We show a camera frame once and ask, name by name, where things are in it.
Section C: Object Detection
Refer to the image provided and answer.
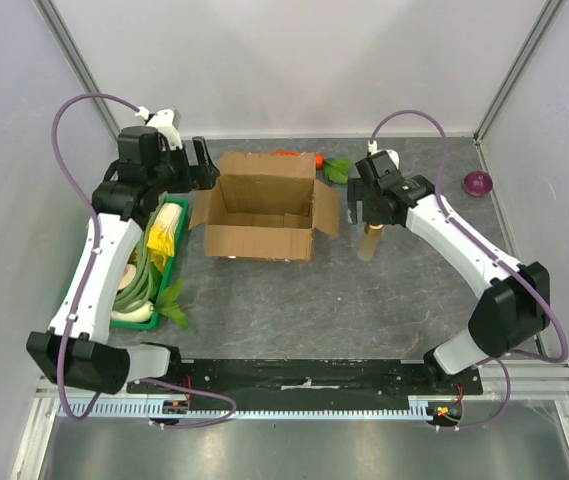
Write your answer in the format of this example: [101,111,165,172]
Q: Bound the gold capped bottle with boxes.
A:
[357,224,384,261]

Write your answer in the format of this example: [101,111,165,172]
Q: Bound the brown cardboard express box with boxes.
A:
[189,152,340,262]

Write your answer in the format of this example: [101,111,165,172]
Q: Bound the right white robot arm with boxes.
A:
[347,149,550,394]

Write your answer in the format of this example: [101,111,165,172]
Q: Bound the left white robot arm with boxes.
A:
[26,126,219,394]

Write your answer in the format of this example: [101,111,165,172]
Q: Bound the green carrot leaves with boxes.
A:
[323,157,352,185]

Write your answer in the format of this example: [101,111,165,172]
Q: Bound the orange toy carrot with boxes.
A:
[271,150,326,170]

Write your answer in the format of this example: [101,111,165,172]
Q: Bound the yellow flower vegetable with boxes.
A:
[146,202,183,274]

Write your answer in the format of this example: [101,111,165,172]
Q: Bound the purple red onion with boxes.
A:
[463,171,493,197]

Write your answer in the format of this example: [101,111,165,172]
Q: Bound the green vegetable tray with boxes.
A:
[110,198,189,331]

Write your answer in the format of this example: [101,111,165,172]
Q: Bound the green beans bunch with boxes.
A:
[113,228,162,313]

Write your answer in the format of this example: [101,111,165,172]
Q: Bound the green leaf beside tray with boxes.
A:
[154,279,190,329]

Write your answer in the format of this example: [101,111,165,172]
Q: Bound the white radish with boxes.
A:
[111,301,154,323]

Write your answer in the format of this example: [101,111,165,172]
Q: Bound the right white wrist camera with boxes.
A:
[367,140,400,176]

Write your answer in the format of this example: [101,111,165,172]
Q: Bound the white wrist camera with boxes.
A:
[367,140,400,176]
[135,106,183,151]

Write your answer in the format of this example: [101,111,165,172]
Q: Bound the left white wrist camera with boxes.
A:
[135,106,183,151]

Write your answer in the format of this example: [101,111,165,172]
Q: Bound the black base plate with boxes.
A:
[126,358,484,401]

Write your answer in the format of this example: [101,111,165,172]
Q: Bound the grey slotted cable duct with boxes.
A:
[57,397,458,419]

